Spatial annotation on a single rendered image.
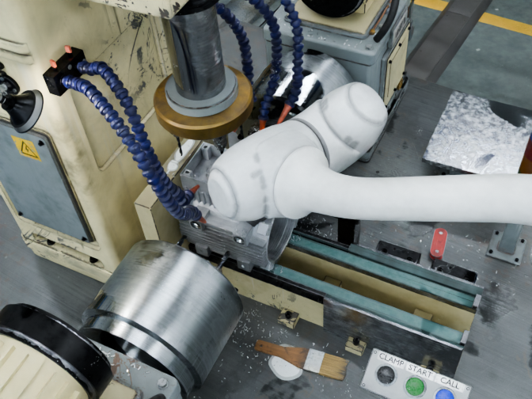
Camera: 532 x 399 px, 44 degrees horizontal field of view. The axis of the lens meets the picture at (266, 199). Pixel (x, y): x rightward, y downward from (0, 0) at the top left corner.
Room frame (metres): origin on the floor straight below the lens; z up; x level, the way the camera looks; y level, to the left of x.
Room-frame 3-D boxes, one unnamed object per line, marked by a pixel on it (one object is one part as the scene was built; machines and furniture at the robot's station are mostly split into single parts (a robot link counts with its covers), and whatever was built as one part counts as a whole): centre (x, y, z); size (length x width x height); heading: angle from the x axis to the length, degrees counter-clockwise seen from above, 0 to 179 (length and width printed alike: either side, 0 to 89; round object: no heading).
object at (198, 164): (0.93, 0.09, 1.11); 0.12 x 0.11 x 0.07; 60
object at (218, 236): (0.91, 0.06, 1.02); 0.20 x 0.19 x 0.19; 60
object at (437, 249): (0.92, -0.40, 0.81); 0.09 x 0.03 x 0.02; 157
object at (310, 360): (0.66, -0.04, 0.80); 0.21 x 0.05 x 0.01; 67
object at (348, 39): (1.42, -0.24, 0.99); 0.35 x 0.31 x 0.37; 150
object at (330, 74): (1.20, -0.11, 1.04); 0.41 x 0.25 x 0.25; 150
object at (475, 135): (1.16, -0.56, 0.86); 0.27 x 0.24 x 0.12; 150
